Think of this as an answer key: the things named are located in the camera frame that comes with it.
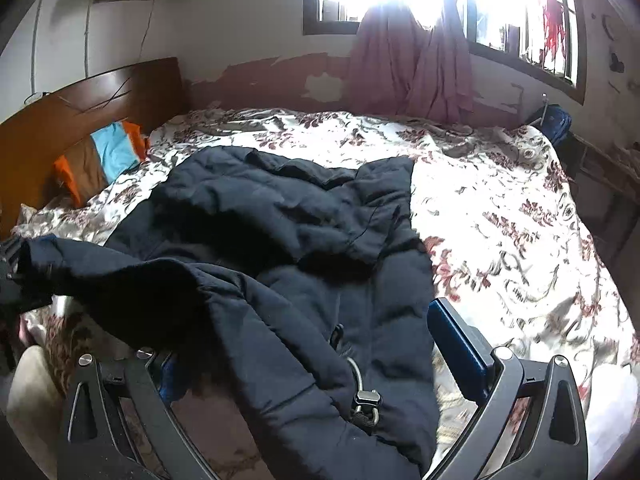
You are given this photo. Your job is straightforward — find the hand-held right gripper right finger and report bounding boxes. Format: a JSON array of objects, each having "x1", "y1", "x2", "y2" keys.
[{"x1": 427, "y1": 297, "x2": 588, "y2": 480}]

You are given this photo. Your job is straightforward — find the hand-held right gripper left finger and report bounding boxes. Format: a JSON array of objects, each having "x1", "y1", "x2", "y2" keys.
[{"x1": 57, "y1": 345, "x2": 207, "y2": 480}]

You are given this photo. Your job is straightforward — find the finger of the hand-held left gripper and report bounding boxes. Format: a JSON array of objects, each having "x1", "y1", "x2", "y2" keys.
[{"x1": 0, "y1": 236, "x2": 51, "y2": 281}]

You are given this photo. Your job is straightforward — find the dark navy padded jacket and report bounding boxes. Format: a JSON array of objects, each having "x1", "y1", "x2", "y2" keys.
[{"x1": 22, "y1": 145, "x2": 441, "y2": 480}]

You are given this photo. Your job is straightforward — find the red hanging clothes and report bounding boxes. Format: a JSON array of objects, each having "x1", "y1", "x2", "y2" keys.
[{"x1": 537, "y1": 0, "x2": 569, "y2": 74}]

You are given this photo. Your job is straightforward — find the cream fleece blanket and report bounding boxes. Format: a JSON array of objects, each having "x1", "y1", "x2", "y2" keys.
[{"x1": 7, "y1": 345, "x2": 67, "y2": 480}]

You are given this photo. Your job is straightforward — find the floral bed quilt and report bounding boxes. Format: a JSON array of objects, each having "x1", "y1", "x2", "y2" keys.
[{"x1": 12, "y1": 105, "x2": 638, "y2": 461}]

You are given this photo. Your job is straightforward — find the wooden headboard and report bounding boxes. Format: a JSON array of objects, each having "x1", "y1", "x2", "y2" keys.
[{"x1": 0, "y1": 56, "x2": 191, "y2": 241}]

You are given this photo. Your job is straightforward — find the orange brown blue pillow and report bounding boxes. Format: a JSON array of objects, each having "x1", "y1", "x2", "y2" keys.
[{"x1": 54, "y1": 120, "x2": 151, "y2": 208}]

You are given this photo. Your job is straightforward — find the wooden side table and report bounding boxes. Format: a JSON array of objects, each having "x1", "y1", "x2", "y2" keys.
[{"x1": 570, "y1": 132, "x2": 640, "y2": 247}]

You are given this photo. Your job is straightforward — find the blue bag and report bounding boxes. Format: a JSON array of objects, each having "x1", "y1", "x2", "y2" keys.
[{"x1": 537, "y1": 104, "x2": 574, "y2": 144}]

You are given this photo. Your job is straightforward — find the pink curtain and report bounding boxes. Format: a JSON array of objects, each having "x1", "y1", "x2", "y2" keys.
[
  {"x1": 347, "y1": 7, "x2": 431, "y2": 116},
  {"x1": 407, "y1": 0, "x2": 476, "y2": 122}
]

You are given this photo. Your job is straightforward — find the dark framed window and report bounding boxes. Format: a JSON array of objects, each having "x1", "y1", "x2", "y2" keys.
[{"x1": 302, "y1": 0, "x2": 588, "y2": 106}]

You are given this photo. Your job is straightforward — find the white wall pipe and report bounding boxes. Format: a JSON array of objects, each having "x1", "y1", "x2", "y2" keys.
[
  {"x1": 83, "y1": 0, "x2": 94, "y2": 79},
  {"x1": 27, "y1": 0, "x2": 47, "y2": 97}
]

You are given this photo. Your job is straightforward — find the black cable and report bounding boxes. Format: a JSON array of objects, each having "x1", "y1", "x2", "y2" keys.
[{"x1": 134, "y1": 0, "x2": 154, "y2": 59}]

